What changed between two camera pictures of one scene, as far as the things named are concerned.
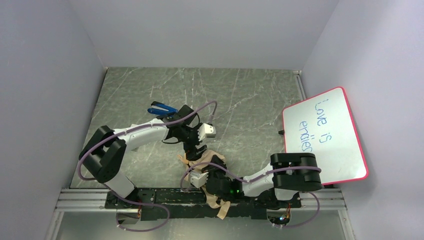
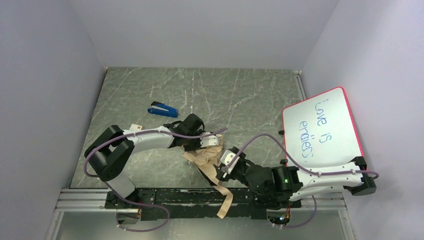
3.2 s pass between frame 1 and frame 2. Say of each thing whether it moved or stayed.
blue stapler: stayed
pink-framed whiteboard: stayed
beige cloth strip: moved
